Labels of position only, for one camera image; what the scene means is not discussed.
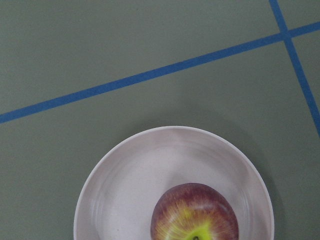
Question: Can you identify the red apple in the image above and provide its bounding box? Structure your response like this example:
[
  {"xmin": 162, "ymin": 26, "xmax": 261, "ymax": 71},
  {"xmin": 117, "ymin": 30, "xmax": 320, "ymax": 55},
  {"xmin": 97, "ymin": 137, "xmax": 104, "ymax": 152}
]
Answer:
[{"xmin": 150, "ymin": 183, "xmax": 240, "ymax": 240}]

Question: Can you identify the pink plate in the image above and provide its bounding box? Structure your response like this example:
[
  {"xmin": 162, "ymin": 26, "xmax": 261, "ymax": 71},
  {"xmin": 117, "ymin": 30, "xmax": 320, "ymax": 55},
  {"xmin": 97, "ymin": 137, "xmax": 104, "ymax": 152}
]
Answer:
[{"xmin": 73, "ymin": 126, "xmax": 275, "ymax": 240}]

